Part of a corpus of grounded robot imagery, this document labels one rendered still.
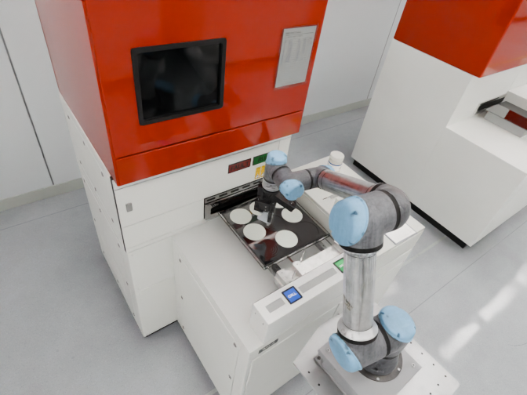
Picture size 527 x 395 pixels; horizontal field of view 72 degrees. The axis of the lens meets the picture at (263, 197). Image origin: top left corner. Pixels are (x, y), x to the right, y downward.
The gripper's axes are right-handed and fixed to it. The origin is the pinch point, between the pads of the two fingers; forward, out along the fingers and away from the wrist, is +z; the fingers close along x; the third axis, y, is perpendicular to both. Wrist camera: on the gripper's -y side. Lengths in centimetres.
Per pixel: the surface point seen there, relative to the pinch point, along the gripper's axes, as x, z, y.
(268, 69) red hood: -18, -58, 12
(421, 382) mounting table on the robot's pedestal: 42, 15, -66
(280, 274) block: 19.5, 6.6, -9.5
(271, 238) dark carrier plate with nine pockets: 1.5, 7.4, -2.3
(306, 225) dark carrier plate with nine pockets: -11.8, 7.5, -15.7
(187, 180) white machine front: 1.7, -13.7, 36.0
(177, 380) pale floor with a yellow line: 36, 97, 29
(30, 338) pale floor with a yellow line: 37, 97, 115
